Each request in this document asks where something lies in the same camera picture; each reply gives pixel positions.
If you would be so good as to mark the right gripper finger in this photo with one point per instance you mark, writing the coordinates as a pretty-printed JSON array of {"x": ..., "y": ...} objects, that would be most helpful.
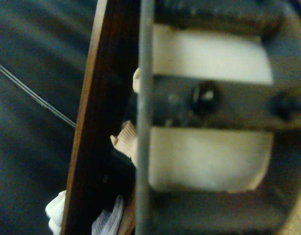
[{"x": 238, "y": 102}]

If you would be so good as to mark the beige shoe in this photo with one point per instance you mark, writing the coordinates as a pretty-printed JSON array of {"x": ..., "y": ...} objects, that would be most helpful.
[
  {"x": 136, "y": 80},
  {"x": 127, "y": 142}
]

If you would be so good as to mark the brown shoe rack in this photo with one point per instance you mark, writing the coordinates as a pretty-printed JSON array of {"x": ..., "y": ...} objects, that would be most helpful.
[{"x": 99, "y": 110}]

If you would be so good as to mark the lilac shoe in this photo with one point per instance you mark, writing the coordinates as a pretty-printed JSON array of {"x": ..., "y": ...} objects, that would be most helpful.
[{"x": 108, "y": 220}]

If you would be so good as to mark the curtain stand pole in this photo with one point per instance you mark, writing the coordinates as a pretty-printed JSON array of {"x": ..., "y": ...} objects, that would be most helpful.
[{"x": 35, "y": 95}]

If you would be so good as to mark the white shoe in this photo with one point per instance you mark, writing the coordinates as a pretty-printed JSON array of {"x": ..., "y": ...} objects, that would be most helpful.
[
  {"x": 54, "y": 226},
  {"x": 54, "y": 205}
]

